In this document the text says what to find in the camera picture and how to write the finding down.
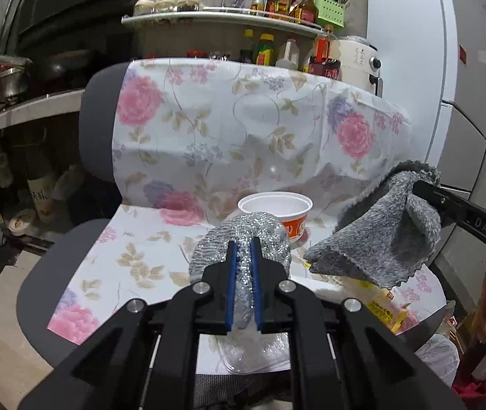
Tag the brown sauce bottle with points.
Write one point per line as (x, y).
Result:
(307, 4)

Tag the white air fryer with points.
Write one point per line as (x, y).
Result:
(356, 64)

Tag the white plastic jug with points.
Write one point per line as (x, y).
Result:
(288, 53)

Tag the metal pot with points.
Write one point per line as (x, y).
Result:
(10, 81)

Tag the red instant noodle cup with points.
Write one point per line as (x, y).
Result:
(277, 205)

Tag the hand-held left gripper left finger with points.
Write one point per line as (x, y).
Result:
(231, 282)

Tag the yellow printed wrapper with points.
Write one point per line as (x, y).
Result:
(379, 309)

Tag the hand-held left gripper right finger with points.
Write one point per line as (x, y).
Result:
(258, 282)

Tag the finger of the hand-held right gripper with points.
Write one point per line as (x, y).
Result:
(473, 222)

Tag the white lidded jar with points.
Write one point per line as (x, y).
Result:
(166, 3)
(144, 6)
(187, 2)

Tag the dark bottle yellow cap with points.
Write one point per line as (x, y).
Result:
(247, 49)

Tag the black wok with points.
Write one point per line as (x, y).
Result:
(63, 66)

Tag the silver scouring cloth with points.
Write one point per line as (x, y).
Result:
(247, 226)

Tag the bag of chopsticks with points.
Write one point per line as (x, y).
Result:
(456, 324)

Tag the large oil bottle red label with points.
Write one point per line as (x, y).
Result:
(326, 49)

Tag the kitchen counter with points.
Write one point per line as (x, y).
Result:
(25, 111)

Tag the red fridge magnet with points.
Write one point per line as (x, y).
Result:
(463, 53)

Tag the grey office chair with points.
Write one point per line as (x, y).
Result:
(97, 145)

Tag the amber oil bottle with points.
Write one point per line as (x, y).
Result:
(283, 3)

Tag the floral cloth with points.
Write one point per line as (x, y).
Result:
(226, 136)

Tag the clear plastic tray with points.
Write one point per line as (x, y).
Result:
(247, 354)

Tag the black range hood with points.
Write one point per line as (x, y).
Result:
(76, 0)

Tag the yellow and green bottle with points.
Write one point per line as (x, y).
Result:
(264, 49)

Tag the glass corner shelf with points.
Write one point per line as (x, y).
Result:
(226, 16)

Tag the white refrigerator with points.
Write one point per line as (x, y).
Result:
(418, 30)

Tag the grey cloth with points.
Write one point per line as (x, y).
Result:
(375, 247)

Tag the green utensil holder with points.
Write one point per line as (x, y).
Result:
(330, 10)

